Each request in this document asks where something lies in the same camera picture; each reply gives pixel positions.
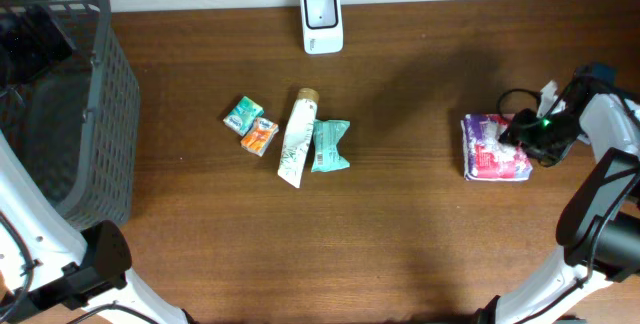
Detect red purple tissue pack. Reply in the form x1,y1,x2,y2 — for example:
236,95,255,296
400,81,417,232
461,114,533,182

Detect teal wet wipes pouch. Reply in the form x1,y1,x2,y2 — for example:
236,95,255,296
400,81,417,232
311,120,350,172

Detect green pocket tissue pack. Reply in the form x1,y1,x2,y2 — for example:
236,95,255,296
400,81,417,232
223,96,264,136

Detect white tube with cork cap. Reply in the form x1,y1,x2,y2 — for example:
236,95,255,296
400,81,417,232
277,88,319,188

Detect orange pocket tissue pack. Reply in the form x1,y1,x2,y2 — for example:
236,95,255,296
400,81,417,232
241,117,279,157

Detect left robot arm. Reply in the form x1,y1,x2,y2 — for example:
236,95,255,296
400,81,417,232
1,4,189,323

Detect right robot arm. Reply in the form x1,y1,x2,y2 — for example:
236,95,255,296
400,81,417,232
461,63,639,323

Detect white barcode scanner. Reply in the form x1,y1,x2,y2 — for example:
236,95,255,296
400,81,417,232
300,0,344,55

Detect dark grey plastic basket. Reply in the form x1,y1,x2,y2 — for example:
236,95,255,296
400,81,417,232
1,0,140,230

